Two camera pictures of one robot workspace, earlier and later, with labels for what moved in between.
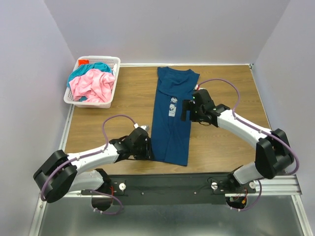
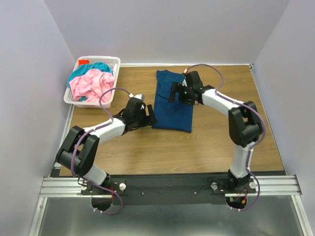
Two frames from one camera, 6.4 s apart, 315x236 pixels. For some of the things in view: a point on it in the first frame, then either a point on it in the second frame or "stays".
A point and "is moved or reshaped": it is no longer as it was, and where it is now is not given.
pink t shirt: [95, 86] stays
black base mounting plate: [169, 190] stays
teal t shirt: [82, 68] stays
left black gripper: [148, 154] → [149, 120]
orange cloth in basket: [83, 62] stays
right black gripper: [189, 105] → [177, 87]
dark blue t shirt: [171, 136] is moved or reshaped
